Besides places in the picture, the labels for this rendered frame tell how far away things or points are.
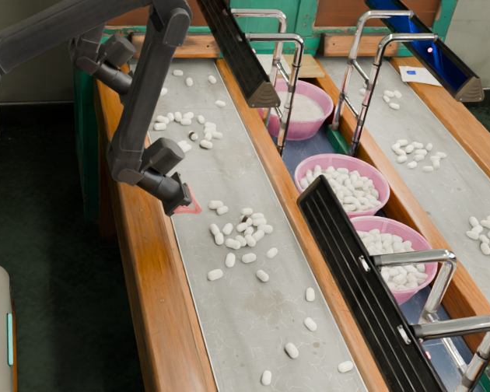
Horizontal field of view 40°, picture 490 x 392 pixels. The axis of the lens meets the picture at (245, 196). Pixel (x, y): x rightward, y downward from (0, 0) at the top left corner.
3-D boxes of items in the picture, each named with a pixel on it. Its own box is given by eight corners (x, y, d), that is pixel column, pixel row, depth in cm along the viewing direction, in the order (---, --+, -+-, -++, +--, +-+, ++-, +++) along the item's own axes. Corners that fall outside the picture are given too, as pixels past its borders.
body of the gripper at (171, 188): (182, 174, 160) (159, 159, 156) (190, 201, 153) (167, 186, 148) (163, 191, 162) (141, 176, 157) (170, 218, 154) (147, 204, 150)
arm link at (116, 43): (68, 46, 175) (73, 64, 169) (97, 15, 171) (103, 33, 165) (103, 69, 183) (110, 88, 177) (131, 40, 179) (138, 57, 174)
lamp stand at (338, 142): (347, 170, 207) (384, 37, 180) (324, 134, 222) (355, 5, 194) (402, 167, 213) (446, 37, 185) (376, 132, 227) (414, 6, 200)
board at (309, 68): (232, 78, 225) (233, 75, 224) (222, 57, 236) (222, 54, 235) (324, 77, 234) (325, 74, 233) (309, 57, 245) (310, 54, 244)
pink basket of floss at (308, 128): (303, 156, 210) (309, 131, 205) (232, 124, 220) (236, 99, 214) (341, 122, 229) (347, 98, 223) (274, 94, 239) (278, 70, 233)
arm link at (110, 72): (85, 64, 178) (86, 75, 174) (102, 47, 176) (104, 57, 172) (105, 78, 182) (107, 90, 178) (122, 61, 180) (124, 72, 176)
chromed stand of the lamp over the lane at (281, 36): (222, 178, 196) (240, 37, 168) (207, 139, 211) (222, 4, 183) (283, 174, 201) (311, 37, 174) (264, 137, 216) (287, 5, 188)
